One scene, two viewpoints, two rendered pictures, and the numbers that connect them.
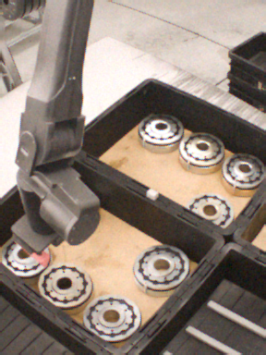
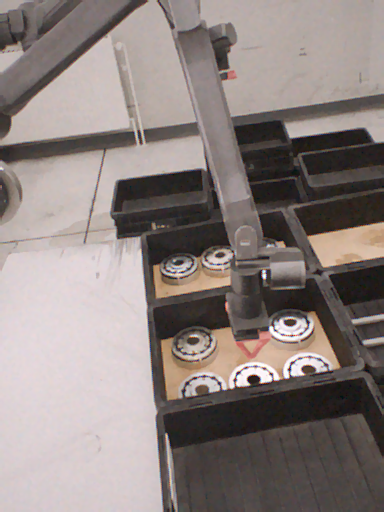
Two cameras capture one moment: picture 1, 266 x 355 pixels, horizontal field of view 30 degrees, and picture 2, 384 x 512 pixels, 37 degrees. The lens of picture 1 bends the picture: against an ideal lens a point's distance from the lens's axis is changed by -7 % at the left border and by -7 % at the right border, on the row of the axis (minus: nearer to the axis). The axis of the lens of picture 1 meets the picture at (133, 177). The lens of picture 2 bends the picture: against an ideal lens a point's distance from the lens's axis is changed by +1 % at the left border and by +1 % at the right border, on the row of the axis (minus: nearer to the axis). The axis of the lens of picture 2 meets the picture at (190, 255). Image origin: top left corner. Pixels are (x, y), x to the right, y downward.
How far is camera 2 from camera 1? 0.73 m
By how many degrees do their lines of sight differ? 33
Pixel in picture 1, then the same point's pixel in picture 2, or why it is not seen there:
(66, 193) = (286, 252)
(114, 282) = (272, 359)
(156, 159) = (195, 285)
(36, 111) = (241, 209)
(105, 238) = (229, 343)
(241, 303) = (359, 312)
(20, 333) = (267, 447)
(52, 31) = (223, 147)
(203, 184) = not seen: hidden behind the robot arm
